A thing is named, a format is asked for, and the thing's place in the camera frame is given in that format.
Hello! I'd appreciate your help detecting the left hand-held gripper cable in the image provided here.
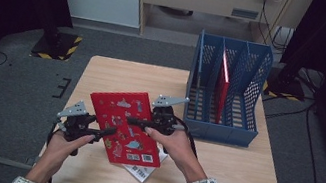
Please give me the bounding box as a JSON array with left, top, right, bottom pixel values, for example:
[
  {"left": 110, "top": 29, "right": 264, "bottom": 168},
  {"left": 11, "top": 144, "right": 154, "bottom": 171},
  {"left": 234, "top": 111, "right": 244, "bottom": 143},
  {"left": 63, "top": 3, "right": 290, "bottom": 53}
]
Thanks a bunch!
[{"left": 45, "top": 117, "right": 61, "bottom": 149}]

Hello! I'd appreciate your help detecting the white book with green leaf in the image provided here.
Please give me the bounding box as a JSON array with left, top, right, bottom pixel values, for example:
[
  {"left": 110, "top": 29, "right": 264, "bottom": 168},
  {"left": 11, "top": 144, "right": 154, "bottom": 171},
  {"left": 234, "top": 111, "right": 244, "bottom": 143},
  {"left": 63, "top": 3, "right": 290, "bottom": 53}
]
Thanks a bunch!
[{"left": 119, "top": 140, "right": 170, "bottom": 183}]

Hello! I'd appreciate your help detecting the red illustrated book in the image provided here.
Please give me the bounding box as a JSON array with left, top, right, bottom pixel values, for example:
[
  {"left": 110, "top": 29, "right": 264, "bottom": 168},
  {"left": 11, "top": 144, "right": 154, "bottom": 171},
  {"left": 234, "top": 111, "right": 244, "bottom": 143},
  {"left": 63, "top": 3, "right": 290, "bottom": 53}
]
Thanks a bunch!
[
  {"left": 209, "top": 49, "right": 237, "bottom": 126},
  {"left": 78, "top": 82, "right": 173, "bottom": 172}
]

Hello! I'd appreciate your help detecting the hand-held gripper cable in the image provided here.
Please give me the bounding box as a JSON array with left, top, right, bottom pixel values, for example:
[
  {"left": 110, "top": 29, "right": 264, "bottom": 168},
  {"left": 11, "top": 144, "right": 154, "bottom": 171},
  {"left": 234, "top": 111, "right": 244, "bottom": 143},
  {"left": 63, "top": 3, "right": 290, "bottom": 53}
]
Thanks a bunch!
[
  {"left": 168, "top": 115, "right": 205, "bottom": 159},
  {"left": 45, "top": 117, "right": 61, "bottom": 149}
]

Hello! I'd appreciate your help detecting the person's right hand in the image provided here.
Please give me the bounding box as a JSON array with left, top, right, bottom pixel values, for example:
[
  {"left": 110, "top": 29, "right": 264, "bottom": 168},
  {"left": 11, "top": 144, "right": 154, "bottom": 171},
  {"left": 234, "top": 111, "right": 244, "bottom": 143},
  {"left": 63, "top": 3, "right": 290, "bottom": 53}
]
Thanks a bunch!
[{"left": 135, "top": 124, "right": 214, "bottom": 183}]

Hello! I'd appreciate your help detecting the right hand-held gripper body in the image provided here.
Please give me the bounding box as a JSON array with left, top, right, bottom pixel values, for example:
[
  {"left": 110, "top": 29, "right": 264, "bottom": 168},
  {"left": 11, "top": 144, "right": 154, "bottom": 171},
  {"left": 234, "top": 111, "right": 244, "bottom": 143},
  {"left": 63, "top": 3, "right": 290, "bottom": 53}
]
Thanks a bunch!
[{"left": 147, "top": 91, "right": 191, "bottom": 139}]

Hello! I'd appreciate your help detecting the black cable bundle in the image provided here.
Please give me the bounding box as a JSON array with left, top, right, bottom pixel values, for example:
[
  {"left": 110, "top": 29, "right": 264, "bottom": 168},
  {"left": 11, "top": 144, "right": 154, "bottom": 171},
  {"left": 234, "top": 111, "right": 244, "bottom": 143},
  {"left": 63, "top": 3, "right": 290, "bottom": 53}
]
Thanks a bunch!
[{"left": 252, "top": 0, "right": 301, "bottom": 56}]

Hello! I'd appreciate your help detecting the long black floor cable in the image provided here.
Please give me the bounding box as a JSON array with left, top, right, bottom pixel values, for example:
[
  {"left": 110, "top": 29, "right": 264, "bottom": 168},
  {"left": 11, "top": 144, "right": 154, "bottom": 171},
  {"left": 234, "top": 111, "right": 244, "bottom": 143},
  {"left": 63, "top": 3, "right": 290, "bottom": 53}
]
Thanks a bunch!
[{"left": 253, "top": 95, "right": 326, "bottom": 183}]

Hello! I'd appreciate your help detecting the grey tape piece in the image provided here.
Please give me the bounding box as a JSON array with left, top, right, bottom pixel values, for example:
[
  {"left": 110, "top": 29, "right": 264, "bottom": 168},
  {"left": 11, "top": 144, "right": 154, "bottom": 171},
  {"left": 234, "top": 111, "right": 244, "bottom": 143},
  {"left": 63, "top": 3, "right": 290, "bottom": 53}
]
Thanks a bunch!
[{"left": 25, "top": 155, "right": 40, "bottom": 167}]

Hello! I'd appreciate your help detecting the right hand-held gripper cable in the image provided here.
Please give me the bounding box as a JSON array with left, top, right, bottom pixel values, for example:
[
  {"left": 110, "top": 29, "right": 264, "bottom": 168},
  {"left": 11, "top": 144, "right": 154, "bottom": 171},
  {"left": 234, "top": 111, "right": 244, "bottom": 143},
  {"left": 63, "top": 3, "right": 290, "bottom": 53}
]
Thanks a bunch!
[{"left": 168, "top": 115, "right": 205, "bottom": 159}]

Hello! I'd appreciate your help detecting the black stand with striped base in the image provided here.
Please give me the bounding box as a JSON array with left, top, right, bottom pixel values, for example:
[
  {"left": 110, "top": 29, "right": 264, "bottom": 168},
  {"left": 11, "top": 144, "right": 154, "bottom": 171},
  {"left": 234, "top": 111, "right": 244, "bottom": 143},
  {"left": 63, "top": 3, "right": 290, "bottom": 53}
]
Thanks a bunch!
[
  {"left": 28, "top": 7, "right": 87, "bottom": 65},
  {"left": 261, "top": 0, "right": 326, "bottom": 107}
]

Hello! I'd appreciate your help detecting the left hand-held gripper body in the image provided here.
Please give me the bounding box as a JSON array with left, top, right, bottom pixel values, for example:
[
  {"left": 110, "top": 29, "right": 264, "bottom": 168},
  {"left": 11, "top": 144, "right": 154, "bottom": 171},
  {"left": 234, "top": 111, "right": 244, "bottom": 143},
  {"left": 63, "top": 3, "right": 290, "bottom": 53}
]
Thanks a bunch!
[{"left": 52, "top": 97, "right": 106, "bottom": 147}]

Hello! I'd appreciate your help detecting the person's left hand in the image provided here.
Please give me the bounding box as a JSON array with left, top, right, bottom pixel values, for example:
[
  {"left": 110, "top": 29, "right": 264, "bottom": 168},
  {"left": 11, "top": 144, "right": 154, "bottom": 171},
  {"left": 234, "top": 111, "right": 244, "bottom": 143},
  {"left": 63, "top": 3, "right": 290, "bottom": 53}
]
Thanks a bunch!
[{"left": 42, "top": 127, "right": 96, "bottom": 175}]

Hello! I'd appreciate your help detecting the blue plastic file rack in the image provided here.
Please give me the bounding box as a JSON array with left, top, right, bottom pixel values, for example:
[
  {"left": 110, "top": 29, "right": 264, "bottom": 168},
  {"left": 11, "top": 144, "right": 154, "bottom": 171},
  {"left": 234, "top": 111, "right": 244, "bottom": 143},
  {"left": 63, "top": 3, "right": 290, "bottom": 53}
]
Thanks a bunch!
[{"left": 178, "top": 28, "right": 277, "bottom": 151}]

